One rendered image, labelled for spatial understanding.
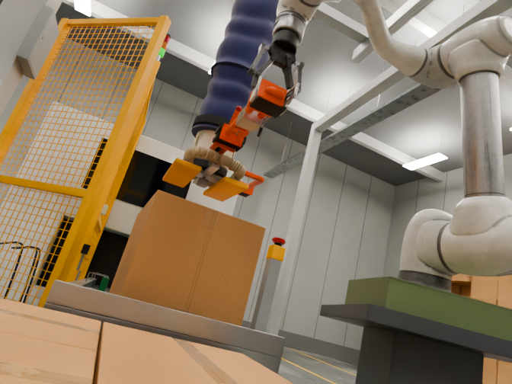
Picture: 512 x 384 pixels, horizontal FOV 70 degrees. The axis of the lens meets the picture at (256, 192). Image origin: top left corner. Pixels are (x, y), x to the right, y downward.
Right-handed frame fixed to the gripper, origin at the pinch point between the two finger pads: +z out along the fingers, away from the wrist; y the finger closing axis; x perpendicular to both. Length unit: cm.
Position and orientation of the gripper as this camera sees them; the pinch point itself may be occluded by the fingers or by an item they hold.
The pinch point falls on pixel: (270, 98)
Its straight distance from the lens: 102.2
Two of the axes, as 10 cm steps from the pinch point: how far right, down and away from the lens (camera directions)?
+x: 3.7, -2.0, -9.1
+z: -2.5, 9.2, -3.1
